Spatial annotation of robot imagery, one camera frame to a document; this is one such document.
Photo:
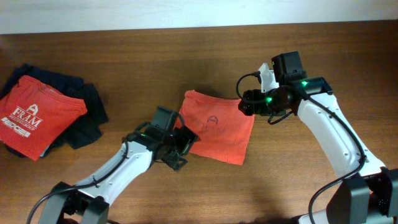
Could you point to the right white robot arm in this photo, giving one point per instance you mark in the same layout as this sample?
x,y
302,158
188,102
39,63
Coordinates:
x,y
365,190

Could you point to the orange McKinney Boyd soccer t-shirt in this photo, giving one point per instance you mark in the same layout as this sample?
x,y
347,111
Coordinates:
x,y
223,131

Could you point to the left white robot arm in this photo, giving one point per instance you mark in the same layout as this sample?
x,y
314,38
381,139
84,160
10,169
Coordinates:
x,y
92,197

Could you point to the folded red Fram t-shirt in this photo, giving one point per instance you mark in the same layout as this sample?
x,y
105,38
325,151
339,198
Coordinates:
x,y
34,114

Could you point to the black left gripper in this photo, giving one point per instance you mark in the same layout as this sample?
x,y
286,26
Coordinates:
x,y
188,137

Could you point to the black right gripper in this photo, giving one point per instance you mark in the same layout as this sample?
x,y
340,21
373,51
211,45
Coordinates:
x,y
250,108

